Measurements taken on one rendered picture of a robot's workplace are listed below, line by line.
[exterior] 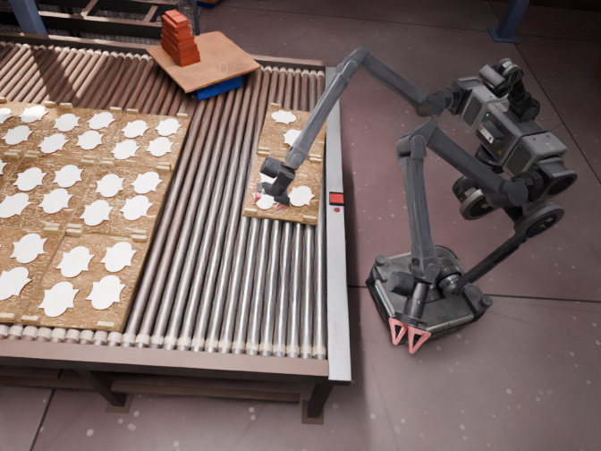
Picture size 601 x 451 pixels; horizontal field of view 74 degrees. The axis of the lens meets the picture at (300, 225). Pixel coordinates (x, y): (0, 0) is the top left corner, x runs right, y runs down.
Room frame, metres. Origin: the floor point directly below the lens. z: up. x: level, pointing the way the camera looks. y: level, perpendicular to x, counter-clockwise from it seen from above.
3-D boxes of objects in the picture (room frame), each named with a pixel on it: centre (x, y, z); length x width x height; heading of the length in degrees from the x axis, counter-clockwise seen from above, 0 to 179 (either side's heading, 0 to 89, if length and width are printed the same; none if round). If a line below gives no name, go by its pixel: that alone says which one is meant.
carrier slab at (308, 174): (1.36, 0.10, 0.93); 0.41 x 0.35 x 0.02; 1
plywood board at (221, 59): (2.24, 0.72, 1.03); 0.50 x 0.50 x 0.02; 44
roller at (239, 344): (1.49, 0.23, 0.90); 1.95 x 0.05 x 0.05; 4
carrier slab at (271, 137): (1.79, 0.10, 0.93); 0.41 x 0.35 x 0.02; 179
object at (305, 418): (0.59, -0.20, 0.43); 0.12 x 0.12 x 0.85; 4
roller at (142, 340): (1.47, 0.58, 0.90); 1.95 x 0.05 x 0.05; 4
